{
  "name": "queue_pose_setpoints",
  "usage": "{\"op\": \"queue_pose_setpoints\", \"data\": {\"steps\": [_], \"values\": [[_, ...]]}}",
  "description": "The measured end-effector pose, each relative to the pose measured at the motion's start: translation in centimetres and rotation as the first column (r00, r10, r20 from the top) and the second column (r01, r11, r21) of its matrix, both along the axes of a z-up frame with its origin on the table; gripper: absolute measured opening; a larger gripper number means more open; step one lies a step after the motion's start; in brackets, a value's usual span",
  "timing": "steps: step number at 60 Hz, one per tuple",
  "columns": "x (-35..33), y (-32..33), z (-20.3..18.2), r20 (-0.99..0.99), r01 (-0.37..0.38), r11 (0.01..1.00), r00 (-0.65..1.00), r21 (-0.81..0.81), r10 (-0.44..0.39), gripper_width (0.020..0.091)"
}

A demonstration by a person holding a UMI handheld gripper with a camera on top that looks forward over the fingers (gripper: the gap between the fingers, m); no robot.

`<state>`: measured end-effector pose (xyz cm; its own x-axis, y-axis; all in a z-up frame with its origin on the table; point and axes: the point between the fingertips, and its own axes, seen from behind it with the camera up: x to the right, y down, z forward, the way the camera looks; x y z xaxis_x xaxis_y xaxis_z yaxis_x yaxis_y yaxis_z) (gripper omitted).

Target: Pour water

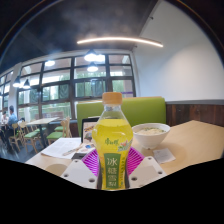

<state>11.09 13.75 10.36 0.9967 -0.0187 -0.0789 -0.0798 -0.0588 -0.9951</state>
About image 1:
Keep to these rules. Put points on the black-framed picture stand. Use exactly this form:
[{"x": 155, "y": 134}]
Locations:
[{"x": 87, "y": 128}]

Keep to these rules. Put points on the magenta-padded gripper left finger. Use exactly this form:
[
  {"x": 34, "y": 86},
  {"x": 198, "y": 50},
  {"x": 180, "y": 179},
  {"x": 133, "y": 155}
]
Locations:
[{"x": 80, "y": 173}]

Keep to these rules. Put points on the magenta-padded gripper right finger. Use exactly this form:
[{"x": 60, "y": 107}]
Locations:
[{"x": 146, "y": 171}]

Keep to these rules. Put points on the white paper sheet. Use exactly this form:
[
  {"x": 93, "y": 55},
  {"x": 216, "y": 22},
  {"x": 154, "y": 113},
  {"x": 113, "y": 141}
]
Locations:
[{"x": 56, "y": 146}]

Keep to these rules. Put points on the person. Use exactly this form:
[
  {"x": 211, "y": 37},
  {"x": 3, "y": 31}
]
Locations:
[
  {"x": 12, "y": 118},
  {"x": 4, "y": 117}
]

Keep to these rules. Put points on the yellow drink bottle orange cap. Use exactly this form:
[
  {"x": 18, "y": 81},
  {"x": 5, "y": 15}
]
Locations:
[{"x": 112, "y": 133}]

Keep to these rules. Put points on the wooden chairs with green seats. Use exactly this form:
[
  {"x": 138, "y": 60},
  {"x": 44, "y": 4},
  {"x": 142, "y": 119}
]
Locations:
[{"x": 31, "y": 135}]

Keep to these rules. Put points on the long linear ceiling light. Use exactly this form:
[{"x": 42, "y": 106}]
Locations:
[{"x": 120, "y": 39}]

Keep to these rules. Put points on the light wooden dining table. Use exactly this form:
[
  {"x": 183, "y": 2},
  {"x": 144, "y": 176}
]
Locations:
[{"x": 41, "y": 121}]

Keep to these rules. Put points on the white bowl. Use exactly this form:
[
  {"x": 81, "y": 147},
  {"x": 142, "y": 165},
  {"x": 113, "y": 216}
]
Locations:
[{"x": 151, "y": 136}]

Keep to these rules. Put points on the green upholstered bench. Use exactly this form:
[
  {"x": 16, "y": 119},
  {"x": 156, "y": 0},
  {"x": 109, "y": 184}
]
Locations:
[{"x": 146, "y": 110}]

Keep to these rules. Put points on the dark pendant ceiling lamps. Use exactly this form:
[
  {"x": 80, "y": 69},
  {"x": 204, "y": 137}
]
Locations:
[{"x": 90, "y": 56}]

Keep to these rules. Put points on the dark-framed window wall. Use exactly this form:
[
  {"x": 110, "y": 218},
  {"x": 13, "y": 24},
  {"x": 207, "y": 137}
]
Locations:
[{"x": 66, "y": 90}]

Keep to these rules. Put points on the white paper napkin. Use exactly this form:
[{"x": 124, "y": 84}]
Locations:
[{"x": 164, "y": 155}]

